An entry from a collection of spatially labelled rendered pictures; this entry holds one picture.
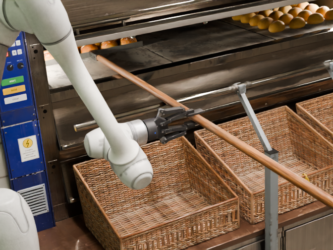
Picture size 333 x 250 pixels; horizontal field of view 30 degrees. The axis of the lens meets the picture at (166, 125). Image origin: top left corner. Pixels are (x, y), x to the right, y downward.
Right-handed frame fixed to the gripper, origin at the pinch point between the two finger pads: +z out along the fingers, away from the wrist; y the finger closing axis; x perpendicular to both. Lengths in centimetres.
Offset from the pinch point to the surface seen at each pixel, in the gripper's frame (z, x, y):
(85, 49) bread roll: -2, -101, -3
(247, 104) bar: 34.8, -17.5, 8.9
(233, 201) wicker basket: 22, -10, 47
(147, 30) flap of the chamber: 6, -45, -22
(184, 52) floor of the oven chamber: 39, -75, 1
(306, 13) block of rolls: 120, -83, -3
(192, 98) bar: 12.2, -22.4, 2.4
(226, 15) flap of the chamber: 44, -45, -22
